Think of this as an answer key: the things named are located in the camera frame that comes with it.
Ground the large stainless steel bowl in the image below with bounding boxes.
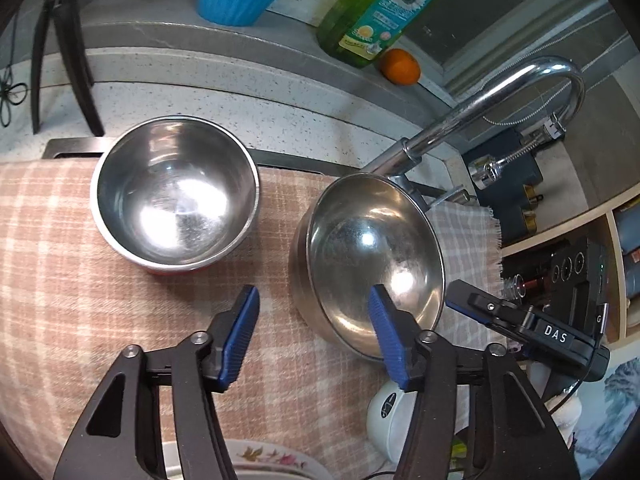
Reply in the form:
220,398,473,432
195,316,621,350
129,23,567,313
288,172,446,362

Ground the white knitted glove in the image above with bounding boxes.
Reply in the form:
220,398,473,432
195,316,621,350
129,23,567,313
526,362,582,448

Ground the white round lid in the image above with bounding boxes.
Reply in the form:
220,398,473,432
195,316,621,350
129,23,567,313
366,382,416,465

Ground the floral rimmed plate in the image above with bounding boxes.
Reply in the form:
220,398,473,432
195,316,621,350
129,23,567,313
162,438,331,480

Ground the beige plaid cloth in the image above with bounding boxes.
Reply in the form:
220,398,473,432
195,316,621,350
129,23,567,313
0,159,504,480

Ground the chrome faucet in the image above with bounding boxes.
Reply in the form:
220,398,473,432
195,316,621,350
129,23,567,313
363,55,586,191

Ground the red steel-lined bowl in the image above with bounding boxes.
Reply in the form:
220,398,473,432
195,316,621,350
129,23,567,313
90,115,260,274

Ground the orange fruit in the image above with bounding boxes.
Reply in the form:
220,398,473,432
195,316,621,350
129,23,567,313
378,49,422,86

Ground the green dish soap bottle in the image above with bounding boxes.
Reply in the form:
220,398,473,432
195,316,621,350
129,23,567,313
317,0,434,68

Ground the black tripod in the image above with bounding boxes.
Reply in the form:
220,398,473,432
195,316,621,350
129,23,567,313
30,0,105,136

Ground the black cable with remote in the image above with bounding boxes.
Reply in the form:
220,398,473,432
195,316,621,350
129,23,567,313
0,8,30,129

